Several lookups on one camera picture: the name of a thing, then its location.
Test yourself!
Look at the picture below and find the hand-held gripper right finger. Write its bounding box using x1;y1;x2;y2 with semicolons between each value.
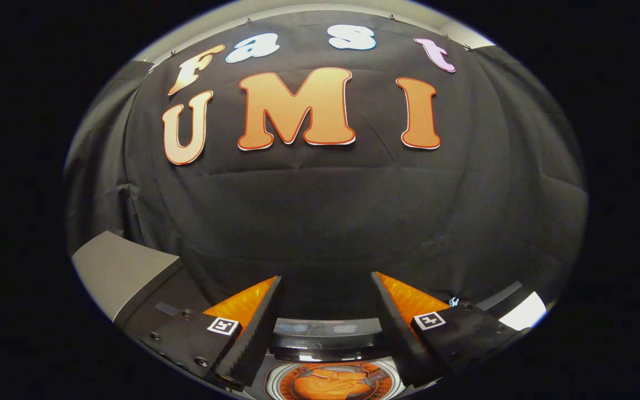
370;271;532;389

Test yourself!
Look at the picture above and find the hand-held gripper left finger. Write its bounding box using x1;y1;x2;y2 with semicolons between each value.
138;276;283;388

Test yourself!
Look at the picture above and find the grey washing machine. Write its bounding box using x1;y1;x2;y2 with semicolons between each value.
251;356;409;400

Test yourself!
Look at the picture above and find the dark washing machine lid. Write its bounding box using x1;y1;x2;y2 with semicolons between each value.
269;318;393;363

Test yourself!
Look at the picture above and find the yellow polo shirt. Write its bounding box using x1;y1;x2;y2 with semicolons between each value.
292;364;373;399

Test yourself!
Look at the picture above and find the white side table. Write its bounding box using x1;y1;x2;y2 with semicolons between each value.
476;281;547;331

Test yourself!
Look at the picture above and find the black backdrop cloth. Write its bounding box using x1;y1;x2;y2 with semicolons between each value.
64;11;587;323

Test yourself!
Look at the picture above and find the grey cabinet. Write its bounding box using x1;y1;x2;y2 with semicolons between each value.
71;231;212;328

